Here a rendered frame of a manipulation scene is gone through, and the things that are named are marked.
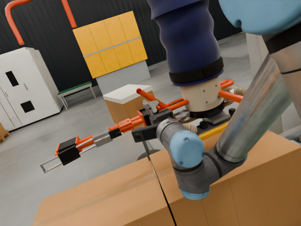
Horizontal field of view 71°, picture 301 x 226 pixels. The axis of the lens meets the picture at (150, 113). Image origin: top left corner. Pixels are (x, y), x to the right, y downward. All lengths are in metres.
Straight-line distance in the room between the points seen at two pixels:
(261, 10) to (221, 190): 0.81
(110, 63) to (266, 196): 7.44
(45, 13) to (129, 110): 9.64
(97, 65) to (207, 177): 7.58
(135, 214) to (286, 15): 0.83
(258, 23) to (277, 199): 1.00
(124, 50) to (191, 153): 7.68
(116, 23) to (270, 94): 7.85
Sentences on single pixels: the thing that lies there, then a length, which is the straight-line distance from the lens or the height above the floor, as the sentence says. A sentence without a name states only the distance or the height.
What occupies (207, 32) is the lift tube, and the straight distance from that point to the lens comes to 0.86.
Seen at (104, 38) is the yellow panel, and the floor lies 1.91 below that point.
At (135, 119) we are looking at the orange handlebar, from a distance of 0.89.
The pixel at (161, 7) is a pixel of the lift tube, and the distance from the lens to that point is 0.82.
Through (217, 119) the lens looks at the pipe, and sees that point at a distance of 0.89.
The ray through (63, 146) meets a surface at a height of 1.27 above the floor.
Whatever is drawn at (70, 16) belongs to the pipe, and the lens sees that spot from 8.43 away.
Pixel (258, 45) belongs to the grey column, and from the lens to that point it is 2.32.
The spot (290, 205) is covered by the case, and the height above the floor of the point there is 0.66.
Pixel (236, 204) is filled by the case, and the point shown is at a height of 0.80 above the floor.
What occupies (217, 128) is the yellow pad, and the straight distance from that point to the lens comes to 0.88.
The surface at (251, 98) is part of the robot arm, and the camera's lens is 0.48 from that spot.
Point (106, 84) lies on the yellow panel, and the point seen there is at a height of 0.34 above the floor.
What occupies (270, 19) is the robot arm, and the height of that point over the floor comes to 1.53.
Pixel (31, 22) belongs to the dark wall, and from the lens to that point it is 11.64.
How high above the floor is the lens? 1.55
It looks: 20 degrees down
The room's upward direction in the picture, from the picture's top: 19 degrees counter-clockwise
